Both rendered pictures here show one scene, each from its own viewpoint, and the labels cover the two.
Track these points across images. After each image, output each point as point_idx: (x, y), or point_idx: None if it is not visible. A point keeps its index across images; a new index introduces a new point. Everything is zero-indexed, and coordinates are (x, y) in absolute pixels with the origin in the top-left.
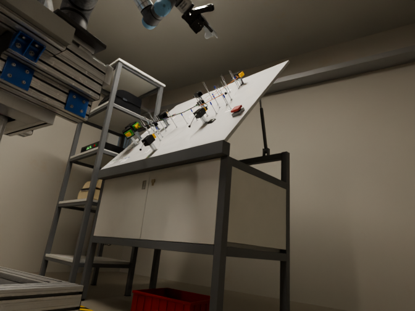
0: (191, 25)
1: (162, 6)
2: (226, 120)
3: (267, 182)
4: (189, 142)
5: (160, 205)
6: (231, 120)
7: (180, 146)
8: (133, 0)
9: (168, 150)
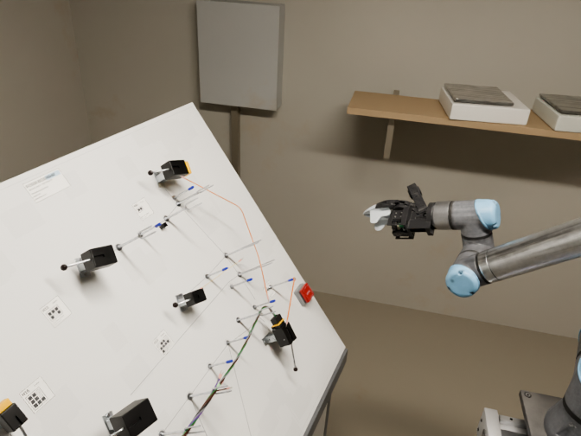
0: (413, 235)
1: None
2: (302, 317)
3: None
4: (307, 387)
5: None
6: (310, 313)
7: (305, 407)
8: (517, 275)
9: (297, 432)
